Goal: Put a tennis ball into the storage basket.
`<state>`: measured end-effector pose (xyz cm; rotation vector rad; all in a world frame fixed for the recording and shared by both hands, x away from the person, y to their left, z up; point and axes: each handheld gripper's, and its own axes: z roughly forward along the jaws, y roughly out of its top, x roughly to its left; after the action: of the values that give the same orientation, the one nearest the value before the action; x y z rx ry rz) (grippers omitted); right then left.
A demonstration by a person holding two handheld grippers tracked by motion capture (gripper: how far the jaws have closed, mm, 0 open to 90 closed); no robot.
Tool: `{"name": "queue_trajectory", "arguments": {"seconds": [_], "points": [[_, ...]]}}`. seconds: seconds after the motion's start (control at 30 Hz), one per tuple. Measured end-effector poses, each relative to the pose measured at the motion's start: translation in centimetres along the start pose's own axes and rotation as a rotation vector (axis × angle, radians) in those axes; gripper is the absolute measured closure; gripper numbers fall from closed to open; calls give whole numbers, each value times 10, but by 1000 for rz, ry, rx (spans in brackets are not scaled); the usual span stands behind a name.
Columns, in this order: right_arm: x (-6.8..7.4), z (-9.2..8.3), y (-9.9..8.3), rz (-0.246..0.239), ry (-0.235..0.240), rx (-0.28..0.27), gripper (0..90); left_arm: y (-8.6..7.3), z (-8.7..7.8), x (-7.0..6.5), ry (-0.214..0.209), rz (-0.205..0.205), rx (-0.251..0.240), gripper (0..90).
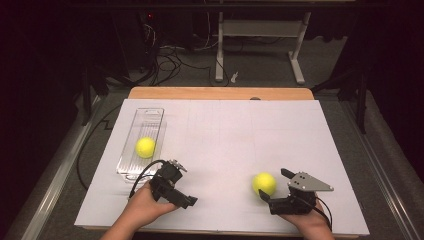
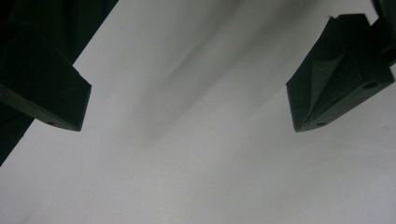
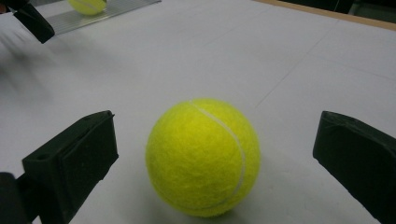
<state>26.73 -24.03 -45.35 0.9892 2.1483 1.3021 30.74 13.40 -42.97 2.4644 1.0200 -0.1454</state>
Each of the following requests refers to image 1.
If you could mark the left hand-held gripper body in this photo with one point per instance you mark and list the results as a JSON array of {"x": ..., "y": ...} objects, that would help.
[{"x": 166, "y": 180}]

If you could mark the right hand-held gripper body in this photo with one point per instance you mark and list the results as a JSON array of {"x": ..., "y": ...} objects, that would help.
[{"x": 310, "y": 182}]

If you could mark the yellow tennis ball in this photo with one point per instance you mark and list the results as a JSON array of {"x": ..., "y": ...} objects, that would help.
[
  {"x": 264, "y": 184},
  {"x": 145, "y": 147}
]

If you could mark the clear plastic container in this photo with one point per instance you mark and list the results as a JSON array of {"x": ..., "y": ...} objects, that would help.
[{"x": 146, "y": 123}]

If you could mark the person's left hand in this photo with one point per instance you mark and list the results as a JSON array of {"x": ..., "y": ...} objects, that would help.
[{"x": 143, "y": 206}]

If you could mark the person's right hand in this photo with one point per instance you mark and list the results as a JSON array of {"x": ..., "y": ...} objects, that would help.
[{"x": 311, "y": 220}]

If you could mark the white board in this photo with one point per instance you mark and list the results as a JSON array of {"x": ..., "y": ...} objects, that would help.
[{"x": 216, "y": 133}]

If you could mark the black metal stand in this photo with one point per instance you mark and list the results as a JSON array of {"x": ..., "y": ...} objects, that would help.
[
  {"x": 361, "y": 106},
  {"x": 87, "y": 100}
]

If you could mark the wooden table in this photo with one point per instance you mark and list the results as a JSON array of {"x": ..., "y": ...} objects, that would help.
[{"x": 200, "y": 93}]

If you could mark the small white object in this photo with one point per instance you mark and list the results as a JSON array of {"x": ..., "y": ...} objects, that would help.
[{"x": 234, "y": 77}]

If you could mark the black computer tower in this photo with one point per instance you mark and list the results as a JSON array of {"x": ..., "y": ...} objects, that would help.
[{"x": 140, "y": 40}]

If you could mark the grey metal rail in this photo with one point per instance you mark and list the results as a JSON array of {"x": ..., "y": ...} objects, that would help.
[
  {"x": 56, "y": 186},
  {"x": 383, "y": 173}
]

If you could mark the white metal desk frame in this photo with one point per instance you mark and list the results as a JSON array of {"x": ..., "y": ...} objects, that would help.
[{"x": 260, "y": 28}]

